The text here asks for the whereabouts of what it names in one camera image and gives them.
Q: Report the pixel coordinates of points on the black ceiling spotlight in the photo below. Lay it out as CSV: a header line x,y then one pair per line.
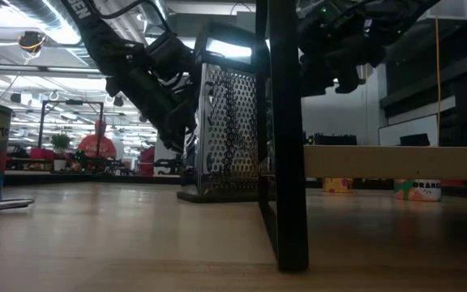
x,y
118,102
142,118
15,97

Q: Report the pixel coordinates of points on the red background box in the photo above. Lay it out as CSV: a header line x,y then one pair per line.
x,y
43,154

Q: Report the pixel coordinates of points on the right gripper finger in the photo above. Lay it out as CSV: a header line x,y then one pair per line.
x,y
349,77
318,77

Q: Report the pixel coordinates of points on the black background robot arm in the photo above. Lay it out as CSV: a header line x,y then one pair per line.
x,y
170,167

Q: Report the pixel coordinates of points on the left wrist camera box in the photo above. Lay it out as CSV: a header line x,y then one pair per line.
x,y
168,52

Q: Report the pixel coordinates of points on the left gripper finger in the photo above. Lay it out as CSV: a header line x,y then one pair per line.
x,y
172,121

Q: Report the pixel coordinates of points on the silver ventilation duct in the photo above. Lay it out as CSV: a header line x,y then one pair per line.
x,y
158,6
47,16

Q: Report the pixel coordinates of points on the light wooden shelf board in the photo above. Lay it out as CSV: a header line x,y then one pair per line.
x,y
379,162

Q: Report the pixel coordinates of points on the red background object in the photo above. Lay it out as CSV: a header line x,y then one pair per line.
x,y
454,183

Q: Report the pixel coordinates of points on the green potted plant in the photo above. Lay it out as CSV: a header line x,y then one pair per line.
x,y
60,142

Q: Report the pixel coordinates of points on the black background equipment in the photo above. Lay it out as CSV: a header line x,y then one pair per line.
x,y
332,140

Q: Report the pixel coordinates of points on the white wall board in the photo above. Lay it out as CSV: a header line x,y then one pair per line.
x,y
408,125

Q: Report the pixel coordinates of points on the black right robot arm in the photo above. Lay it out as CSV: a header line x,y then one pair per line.
x,y
404,12

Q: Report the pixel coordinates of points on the red background chair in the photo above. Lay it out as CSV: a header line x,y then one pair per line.
x,y
147,160

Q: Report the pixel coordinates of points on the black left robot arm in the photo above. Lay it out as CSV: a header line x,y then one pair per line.
x,y
87,24

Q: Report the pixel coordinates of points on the yellow pink short can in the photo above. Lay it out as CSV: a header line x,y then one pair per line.
x,y
337,185

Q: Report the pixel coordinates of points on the Orange label short can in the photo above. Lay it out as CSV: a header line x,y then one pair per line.
x,y
416,191

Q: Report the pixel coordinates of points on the small black monitor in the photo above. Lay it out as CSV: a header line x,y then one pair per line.
x,y
415,140

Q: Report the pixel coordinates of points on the black metal shelf frame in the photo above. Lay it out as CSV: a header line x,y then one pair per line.
x,y
290,162

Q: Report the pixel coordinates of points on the person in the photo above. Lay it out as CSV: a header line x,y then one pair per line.
x,y
95,146

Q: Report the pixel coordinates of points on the long ceiling tube light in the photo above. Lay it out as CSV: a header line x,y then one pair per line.
x,y
35,69

